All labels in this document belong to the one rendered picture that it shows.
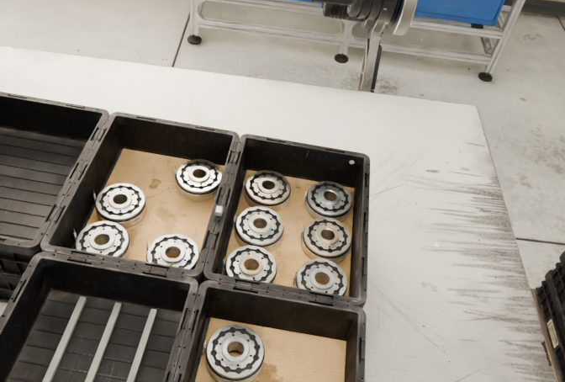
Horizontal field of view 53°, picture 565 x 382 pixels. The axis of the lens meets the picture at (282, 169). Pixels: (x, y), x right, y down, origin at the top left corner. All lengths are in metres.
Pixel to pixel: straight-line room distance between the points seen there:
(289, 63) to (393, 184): 1.70
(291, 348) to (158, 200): 0.44
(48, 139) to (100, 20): 2.06
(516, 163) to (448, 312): 1.67
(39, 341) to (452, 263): 0.93
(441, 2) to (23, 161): 2.31
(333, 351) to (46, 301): 0.54
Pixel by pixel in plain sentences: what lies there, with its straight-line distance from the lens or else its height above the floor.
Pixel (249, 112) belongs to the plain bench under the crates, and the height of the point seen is 0.70.
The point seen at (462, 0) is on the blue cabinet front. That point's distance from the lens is 3.17.
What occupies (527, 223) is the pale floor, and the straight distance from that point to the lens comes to 2.70.
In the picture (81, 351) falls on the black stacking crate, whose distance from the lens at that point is 1.11.
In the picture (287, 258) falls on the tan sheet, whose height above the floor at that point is 0.83.
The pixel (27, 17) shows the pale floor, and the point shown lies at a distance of 3.55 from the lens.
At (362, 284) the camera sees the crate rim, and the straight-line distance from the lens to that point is 1.07.
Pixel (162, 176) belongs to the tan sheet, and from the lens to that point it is 1.34.
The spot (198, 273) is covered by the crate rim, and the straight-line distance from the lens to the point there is 1.05.
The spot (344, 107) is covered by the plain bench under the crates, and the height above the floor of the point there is 0.70.
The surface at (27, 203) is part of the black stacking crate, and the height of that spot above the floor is 0.83.
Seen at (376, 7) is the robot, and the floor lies 1.13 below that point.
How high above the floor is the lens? 1.80
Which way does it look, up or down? 45 degrees down
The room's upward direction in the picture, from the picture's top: 9 degrees clockwise
